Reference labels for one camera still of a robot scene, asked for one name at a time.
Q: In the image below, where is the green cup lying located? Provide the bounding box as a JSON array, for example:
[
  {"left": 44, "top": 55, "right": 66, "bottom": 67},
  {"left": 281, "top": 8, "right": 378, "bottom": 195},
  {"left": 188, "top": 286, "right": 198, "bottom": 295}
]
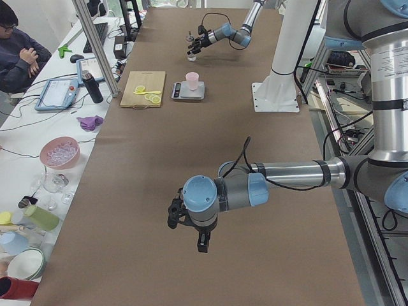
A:
[{"left": 23, "top": 205, "right": 60, "bottom": 231}]

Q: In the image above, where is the yellow plastic knife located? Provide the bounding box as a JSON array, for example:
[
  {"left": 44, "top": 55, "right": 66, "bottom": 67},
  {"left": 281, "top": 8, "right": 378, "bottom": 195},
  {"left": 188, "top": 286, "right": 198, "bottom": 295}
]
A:
[{"left": 133, "top": 91, "right": 161, "bottom": 95}]

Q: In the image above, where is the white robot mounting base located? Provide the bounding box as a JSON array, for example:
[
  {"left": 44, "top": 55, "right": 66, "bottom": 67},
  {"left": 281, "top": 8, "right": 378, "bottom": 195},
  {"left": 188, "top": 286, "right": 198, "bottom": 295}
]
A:
[{"left": 252, "top": 0, "right": 320, "bottom": 113}]

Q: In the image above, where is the silver digital kitchen scale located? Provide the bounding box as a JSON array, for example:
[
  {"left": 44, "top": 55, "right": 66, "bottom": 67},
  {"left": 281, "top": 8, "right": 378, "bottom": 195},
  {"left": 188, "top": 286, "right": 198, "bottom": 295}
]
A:
[{"left": 171, "top": 81, "right": 205, "bottom": 101}]

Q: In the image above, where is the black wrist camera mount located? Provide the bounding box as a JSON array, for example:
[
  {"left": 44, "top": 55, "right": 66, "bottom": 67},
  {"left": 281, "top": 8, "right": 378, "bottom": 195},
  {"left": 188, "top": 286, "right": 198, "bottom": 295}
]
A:
[
  {"left": 168, "top": 187, "right": 187, "bottom": 216},
  {"left": 198, "top": 24, "right": 207, "bottom": 36}
]

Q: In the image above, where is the blue teach pendant far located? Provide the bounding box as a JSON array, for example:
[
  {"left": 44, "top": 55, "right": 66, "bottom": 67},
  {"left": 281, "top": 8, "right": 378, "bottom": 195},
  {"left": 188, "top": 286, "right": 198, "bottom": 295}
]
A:
[{"left": 76, "top": 57, "right": 105, "bottom": 86}]

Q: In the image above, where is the pink bowl with ice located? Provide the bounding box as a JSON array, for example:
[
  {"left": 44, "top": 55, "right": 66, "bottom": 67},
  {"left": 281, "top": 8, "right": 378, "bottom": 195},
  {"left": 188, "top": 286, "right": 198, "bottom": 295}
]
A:
[{"left": 40, "top": 136, "right": 80, "bottom": 170}]

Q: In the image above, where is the green plastic clamp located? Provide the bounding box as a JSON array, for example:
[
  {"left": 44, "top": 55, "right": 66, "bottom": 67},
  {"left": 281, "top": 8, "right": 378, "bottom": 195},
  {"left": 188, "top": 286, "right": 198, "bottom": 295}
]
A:
[{"left": 58, "top": 44, "right": 72, "bottom": 59}]

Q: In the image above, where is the blue teach pendant near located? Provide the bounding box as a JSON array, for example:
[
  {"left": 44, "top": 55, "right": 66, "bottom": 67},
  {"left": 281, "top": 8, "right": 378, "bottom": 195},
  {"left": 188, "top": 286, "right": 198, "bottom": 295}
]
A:
[{"left": 34, "top": 78, "right": 79, "bottom": 112}]

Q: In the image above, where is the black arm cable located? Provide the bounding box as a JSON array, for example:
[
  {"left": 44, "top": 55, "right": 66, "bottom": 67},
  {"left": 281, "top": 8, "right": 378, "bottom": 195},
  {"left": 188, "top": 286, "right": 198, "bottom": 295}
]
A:
[
  {"left": 200, "top": 12, "right": 245, "bottom": 50},
  {"left": 219, "top": 136, "right": 374, "bottom": 192}
]

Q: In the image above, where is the black thermos bottle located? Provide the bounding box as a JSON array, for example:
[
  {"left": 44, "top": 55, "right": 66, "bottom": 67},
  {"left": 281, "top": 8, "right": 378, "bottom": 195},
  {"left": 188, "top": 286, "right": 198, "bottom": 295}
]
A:
[{"left": 82, "top": 70, "right": 103, "bottom": 104}]

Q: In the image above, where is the purple cloth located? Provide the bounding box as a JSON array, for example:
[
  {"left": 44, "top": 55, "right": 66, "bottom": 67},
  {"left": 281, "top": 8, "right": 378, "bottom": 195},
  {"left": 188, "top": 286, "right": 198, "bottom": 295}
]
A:
[{"left": 76, "top": 115, "right": 104, "bottom": 131}]

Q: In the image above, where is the white green bowl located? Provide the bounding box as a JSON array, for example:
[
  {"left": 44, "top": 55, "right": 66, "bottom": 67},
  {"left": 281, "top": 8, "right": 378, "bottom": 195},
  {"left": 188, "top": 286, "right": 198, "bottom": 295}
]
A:
[{"left": 7, "top": 248, "right": 46, "bottom": 281}]

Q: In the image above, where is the clear glass bowl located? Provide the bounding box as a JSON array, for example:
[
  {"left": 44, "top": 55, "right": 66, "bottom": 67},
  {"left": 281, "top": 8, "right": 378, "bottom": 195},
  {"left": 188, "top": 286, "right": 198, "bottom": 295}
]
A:
[{"left": 40, "top": 173, "right": 69, "bottom": 193}]

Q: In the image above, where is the light blue cup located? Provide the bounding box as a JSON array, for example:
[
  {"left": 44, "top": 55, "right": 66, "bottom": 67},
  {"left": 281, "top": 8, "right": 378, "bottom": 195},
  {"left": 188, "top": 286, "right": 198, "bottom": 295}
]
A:
[{"left": 1, "top": 231, "right": 29, "bottom": 256}]

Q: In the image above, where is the glass sauce bottle metal cap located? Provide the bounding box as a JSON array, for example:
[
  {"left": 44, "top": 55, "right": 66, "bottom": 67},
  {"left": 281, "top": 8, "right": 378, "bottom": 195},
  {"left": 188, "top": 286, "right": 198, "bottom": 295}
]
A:
[{"left": 186, "top": 30, "right": 198, "bottom": 62}]

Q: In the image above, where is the black computer mouse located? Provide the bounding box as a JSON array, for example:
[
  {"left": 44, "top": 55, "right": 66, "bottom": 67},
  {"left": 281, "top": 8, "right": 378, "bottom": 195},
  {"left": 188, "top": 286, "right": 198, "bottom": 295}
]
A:
[{"left": 69, "top": 54, "right": 84, "bottom": 63}]

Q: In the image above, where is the blue teach pendant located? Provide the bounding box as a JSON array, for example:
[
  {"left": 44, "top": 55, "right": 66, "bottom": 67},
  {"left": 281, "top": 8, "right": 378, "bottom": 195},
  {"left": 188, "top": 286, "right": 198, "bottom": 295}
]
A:
[
  {"left": 76, "top": 57, "right": 105, "bottom": 86},
  {"left": 34, "top": 78, "right": 79, "bottom": 112}
]

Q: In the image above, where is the seated person dark jacket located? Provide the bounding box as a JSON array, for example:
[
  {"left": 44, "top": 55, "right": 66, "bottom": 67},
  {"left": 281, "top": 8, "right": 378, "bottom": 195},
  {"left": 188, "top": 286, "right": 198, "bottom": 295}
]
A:
[{"left": 1, "top": 1, "right": 52, "bottom": 94}]

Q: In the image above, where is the bamboo cutting board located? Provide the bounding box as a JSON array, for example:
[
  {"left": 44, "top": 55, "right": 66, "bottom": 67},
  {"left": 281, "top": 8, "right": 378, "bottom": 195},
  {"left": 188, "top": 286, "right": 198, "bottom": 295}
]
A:
[{"left": 120, "top": 71, "right": 166, "bottom": 109}]

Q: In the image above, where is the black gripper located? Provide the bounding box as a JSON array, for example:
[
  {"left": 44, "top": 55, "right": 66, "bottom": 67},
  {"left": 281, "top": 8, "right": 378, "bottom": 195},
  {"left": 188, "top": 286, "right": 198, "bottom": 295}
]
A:
[
  {"left": 167, "top": 210, "right": 218, "bottom": 253},
  {"left": 187, "top": 31, "right": 214, "bottom": 55}
]

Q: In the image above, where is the black keyboard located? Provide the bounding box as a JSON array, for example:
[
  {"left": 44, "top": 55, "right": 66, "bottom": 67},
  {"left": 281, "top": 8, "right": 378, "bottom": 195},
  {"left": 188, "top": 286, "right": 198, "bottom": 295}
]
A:
[{"left": 82, "top": 22, "right": 110, "bottom": 54}]

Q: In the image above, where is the aluminium frame post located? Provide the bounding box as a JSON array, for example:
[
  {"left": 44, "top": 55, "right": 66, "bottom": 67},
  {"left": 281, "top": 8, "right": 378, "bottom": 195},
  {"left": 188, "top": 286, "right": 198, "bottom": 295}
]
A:
[{"left": 72, "top": 0, "right": 119, "bottom": 98}]

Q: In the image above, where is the pink plastic cup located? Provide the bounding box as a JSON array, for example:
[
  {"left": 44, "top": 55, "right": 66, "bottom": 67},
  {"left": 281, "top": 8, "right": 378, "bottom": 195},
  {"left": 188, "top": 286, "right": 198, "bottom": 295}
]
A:
[{"left": 186, "top": 72, "right": 199, "bottom": 91}]

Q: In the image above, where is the black power adapter box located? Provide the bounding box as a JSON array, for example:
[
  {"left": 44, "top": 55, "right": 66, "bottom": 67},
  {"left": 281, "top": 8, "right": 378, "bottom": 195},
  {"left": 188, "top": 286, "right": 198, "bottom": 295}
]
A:
[{"left": 113, "top": 36, "right": 127, "bottom": 59}]

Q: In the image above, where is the red cup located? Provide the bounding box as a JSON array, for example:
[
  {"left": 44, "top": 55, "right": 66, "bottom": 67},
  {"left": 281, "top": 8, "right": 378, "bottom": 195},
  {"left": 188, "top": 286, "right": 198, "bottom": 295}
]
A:
[{"left": 1, "top": 277, "right": 39, "bottom": 301}]

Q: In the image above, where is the aluminium frame rail right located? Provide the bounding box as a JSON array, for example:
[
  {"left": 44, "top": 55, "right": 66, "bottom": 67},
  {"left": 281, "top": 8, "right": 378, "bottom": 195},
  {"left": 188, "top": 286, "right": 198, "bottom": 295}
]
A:
[{"left": 315, "top": 47, "right": 408, "bottom": 306}]

